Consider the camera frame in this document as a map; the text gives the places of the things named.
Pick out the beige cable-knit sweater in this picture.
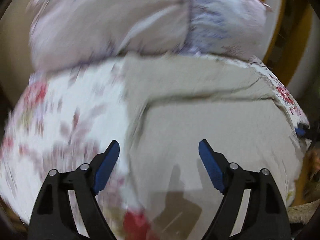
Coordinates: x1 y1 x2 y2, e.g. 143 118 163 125
123 54 303 239

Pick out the floral bed sheet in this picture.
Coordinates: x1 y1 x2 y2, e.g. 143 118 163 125
1 54 308 239

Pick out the blue floral right pillow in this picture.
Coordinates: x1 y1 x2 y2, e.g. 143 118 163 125
180 0 272 61

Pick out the pink floral left pillow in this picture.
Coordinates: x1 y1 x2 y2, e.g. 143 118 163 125
28 0 189 72

